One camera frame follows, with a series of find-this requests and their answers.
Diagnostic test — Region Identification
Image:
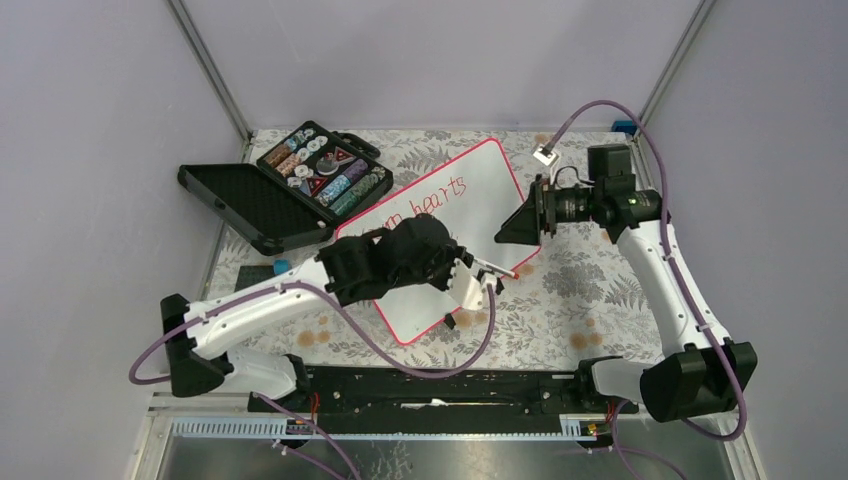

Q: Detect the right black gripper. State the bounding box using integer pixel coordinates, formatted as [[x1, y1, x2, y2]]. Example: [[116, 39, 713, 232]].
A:
[[494, 175, 602, 246]]

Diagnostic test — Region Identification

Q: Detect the pink-framed whiteboard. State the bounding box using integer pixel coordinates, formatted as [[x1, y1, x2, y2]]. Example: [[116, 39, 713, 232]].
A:
[[335, 138, 540, 345]]

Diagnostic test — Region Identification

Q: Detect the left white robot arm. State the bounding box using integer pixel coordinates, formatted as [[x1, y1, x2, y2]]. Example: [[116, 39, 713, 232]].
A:
[[160, 214, 489, 411]]

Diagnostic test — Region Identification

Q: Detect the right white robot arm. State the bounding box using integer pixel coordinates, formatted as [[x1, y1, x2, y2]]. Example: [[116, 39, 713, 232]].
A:
[[494, 144, 758, 423]]

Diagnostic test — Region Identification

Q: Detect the black poker chip case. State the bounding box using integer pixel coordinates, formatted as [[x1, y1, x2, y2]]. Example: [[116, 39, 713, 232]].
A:
[[177, 121, 394, 256]]

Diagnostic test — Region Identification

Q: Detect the light blue building block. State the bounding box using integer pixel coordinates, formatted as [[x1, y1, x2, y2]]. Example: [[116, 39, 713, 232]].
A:
[[272, 259, 291, 275]]

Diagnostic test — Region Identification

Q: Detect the black building block plate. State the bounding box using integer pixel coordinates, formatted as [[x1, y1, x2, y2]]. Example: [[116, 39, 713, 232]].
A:
[[234, 265, 288, 291]]

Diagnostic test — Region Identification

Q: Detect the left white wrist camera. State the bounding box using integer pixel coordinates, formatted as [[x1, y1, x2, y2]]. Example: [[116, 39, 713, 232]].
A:
[[446, 259, 503, 310]]

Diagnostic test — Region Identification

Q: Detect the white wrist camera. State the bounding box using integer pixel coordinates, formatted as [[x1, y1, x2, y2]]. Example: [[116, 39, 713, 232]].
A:
[[446, 259, 503, 310], [532, 144, 560, 167]]

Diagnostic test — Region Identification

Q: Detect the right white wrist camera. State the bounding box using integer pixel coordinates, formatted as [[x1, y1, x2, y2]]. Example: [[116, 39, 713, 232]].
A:
[[532, 144, 560, 167]]

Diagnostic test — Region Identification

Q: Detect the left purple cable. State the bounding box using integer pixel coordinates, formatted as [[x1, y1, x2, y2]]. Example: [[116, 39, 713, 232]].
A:
[[128, 281, 498, 387]]

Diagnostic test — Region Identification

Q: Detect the purple cable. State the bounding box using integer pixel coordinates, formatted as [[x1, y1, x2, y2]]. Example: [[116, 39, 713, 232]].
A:
[[128, 281, 498, 387], [544, 99, 749, 443]]

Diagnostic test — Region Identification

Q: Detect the blue corner bracket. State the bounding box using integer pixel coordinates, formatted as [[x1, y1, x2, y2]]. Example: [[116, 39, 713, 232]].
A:
[[610, 120, 639, 136]]

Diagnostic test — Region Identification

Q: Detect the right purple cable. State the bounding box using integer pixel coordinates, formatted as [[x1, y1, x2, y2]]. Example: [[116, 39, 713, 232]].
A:
[[544, 99, 749, 443]]

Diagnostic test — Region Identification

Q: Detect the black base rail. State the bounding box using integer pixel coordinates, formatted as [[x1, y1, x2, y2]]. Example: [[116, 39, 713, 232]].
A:
[[247, 366, 621, 435]]

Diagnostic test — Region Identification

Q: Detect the white cable duct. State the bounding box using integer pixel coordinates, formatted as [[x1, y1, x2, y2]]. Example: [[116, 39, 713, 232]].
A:
[[171, 417, 317, 440]]

